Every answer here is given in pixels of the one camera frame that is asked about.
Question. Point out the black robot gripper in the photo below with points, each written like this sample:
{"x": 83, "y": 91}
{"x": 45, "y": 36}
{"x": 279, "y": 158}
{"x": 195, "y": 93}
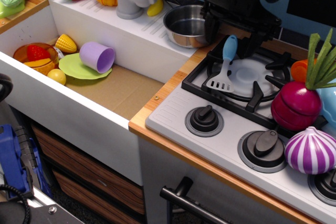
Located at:
{"x": 248, "y": 15}

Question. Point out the blue handled grey toy spatula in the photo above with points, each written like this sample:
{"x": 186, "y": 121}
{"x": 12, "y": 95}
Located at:
{"x": 221, "y": 81}

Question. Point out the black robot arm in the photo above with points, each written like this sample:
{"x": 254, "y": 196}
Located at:
{"x": 247, "y": 15}

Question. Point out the small stainless steel pan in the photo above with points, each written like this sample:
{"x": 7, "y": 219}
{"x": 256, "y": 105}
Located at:
{"x": 185, "y": 26}

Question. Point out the black stove burner grate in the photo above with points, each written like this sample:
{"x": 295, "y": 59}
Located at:
{"x": 256, "y": 79}

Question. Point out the orange toy carrot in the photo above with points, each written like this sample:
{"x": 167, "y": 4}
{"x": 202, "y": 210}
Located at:
{"x": 299, "y": 70}

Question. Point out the yellow toy banana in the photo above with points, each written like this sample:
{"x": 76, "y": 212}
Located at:
{"x": 155, "y": 8}

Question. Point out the left black stove knob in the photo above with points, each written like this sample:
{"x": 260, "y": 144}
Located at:
{"x": 204, "y": 121}

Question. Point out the black stove knob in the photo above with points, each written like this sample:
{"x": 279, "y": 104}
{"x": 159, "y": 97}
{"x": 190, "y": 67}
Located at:
{"x": 204, "y": 121}
{"x": 323, "y": 186}
{"x": 262, "y": 151}

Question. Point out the magenta toy beet with leaves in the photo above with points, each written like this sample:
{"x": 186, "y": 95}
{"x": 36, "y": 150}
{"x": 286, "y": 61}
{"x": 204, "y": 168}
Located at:
{"x": 297, "y": 105}

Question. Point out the light blue bowl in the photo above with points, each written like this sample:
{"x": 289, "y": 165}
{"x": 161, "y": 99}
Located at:
{"x": 327, "y": 96}

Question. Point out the middle black stove knob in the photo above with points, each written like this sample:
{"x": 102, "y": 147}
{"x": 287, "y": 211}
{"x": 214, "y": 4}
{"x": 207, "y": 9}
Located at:
{"x": 262, "y": 151}

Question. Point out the lilac plastic cup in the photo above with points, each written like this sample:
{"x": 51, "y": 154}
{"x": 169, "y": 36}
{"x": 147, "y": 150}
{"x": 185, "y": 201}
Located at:
{"x": 97, "y": 56}

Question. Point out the purple striped toy onion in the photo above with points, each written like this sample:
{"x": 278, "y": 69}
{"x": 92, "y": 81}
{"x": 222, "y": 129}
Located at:
{"x": 311, "y": 151}

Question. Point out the green plastic plate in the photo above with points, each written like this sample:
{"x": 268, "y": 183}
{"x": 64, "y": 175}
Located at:
{"x": 72, "y": 66}

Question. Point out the yellow toy corn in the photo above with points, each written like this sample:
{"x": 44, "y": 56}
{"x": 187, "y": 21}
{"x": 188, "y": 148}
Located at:
{"x": 66, "y": 44}

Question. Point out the right black stove knob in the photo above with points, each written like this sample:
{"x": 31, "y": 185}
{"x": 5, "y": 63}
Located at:
{"x": 323, "y": 186}

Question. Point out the yellow toy lemon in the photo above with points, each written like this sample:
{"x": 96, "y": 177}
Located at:
{"x": 58, "y": 76}

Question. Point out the orange transparent bowl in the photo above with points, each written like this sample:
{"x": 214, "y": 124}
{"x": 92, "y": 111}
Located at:
{"x": 21, "y": 55}

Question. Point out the orange toy fruit slice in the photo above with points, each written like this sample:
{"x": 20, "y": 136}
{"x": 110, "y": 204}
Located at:
{"x": 38, "y": 63}

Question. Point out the red toy strawberry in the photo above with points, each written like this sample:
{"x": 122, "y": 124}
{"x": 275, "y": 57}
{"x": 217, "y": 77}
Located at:
{"x": 36, "y": 52}

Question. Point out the upper wooden drawer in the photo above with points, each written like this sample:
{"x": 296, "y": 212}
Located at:
{"x": 88, "y": 171}

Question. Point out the wooden drawer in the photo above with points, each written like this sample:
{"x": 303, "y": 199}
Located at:
{"x": 86, "y": 205}
{"x": 88, "y": 171}

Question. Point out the lower wooden drawer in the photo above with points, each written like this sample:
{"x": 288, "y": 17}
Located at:
{"x": 86, "y": 205}

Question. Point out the blue clamp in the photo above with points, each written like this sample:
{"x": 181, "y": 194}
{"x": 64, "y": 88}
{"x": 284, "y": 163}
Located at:
{"x": 20, "y": 162}

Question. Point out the black oven door handle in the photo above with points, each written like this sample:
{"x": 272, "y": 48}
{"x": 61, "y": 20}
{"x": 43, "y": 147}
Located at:
{"x": 178, "y": 197}

